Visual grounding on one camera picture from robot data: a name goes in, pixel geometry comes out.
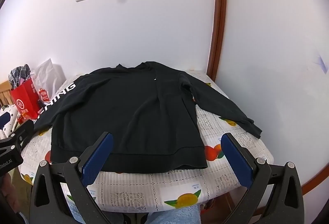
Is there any black long-sleeve sweatshirt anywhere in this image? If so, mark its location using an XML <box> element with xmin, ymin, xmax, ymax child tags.
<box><xmin>35</xmin><ymin>61</ymin><xmax>261</xmax><ymax>173</ymax></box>

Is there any wooden chair back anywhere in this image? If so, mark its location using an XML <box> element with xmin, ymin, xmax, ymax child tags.
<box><xmin>0</xmin><ymin>80</ymin><xmax>13</xmax><ymax>107</ymax></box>

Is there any red paper shopping bag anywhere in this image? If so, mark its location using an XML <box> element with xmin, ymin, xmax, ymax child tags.
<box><xmin>11</xmin><ymin>78</ymin><xmax>41</xmax><ymax>120</ymax></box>

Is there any fruit-print white tablecloth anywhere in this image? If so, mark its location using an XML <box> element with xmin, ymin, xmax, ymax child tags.
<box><xmin>19</xmin><ymin>69</ymin><xmax>275</xmax><ymax>214</ymax></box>

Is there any plaid cloth in bag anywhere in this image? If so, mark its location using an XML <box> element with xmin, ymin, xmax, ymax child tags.
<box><xmin>8</xmin><ymin>64</ymin><xmax>31</xmax><ymax>89</ymax></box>

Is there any white plastic bag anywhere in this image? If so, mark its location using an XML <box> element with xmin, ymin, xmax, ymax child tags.
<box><xmin>31</xmin><ymin>59</ymin><xmax>66</xmax><ymax>104</ymax></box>

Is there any brown wooden door frame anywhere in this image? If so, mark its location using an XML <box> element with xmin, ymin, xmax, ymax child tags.
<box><xmin>206</xmin><ymin>0</ymin><xmax>227</xmax><ymax>81</ymax></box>

